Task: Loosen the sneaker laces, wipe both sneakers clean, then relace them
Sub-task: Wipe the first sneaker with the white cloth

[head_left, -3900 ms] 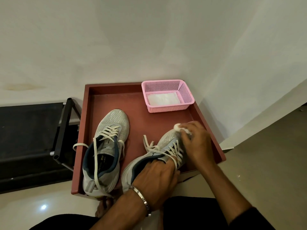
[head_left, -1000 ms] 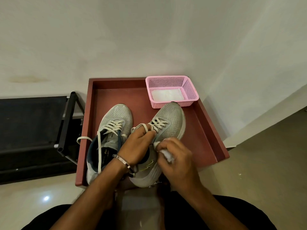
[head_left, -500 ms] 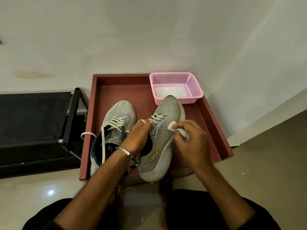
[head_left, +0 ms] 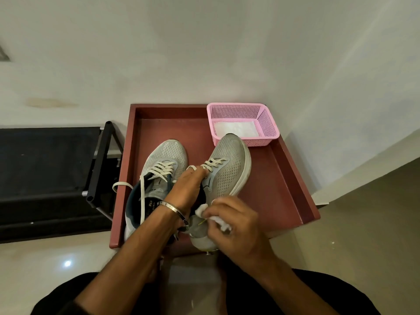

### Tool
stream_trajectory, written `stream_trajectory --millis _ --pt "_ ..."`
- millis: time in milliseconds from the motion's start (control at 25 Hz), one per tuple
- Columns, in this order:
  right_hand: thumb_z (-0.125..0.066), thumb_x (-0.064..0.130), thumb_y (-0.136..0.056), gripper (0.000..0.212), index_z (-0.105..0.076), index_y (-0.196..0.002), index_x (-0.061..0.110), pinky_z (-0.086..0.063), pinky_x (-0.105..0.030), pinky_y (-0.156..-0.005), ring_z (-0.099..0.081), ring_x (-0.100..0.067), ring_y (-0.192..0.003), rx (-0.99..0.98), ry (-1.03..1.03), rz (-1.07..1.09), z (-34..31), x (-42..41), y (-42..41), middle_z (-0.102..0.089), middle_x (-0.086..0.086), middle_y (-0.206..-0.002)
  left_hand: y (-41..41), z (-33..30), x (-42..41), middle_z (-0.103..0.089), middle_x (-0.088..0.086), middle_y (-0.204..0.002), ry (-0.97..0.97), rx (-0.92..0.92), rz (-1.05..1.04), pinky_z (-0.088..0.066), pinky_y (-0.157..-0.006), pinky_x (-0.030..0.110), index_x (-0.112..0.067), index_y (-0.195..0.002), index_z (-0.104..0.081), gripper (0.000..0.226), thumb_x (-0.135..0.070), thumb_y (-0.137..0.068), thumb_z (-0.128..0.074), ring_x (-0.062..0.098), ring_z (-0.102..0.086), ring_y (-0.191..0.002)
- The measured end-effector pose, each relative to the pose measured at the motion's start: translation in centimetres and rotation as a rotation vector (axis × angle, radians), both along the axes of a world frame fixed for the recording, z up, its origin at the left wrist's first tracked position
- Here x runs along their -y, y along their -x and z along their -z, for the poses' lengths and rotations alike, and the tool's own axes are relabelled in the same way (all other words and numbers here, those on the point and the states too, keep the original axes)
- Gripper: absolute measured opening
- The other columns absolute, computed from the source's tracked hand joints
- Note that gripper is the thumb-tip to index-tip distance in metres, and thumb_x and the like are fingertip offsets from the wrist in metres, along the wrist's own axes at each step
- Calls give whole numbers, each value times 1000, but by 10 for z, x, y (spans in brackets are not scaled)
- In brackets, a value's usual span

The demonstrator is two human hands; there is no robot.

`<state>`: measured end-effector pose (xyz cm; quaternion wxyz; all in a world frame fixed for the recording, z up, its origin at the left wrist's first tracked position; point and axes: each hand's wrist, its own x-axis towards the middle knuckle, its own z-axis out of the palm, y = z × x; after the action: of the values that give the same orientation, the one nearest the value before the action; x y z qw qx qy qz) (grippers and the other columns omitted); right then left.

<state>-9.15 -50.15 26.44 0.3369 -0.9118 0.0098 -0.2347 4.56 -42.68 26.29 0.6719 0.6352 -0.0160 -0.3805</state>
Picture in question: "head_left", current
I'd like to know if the person's left forearm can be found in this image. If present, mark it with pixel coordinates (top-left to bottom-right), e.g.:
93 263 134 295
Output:
73 206 186 315

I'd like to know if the stack of white wipes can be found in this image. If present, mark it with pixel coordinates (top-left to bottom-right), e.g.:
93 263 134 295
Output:
213 120 260 139

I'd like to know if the person's right hand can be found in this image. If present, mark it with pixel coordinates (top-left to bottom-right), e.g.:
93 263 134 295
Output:
201 196 278 276

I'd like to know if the white wipe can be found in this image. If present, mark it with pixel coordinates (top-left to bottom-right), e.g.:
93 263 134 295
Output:
195 203 233 233

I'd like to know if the pink plastic basket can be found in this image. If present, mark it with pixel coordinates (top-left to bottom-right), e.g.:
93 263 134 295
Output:
206 102 280 147

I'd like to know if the black shoe rack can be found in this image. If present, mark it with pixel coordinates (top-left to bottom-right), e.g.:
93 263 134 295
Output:
0 120 125 244

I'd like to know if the person's left hand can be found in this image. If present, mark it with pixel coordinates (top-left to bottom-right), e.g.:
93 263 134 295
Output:
164 166 210 224

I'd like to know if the silver bracelet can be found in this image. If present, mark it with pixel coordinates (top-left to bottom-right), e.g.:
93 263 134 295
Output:
158 201 190 232

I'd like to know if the grey sneaker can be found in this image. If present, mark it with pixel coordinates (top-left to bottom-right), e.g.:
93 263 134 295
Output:
112 139 189 242
182 133 252 255

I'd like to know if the reddish-brown side table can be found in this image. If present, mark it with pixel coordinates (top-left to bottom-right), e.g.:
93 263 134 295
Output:
109 103 321 258

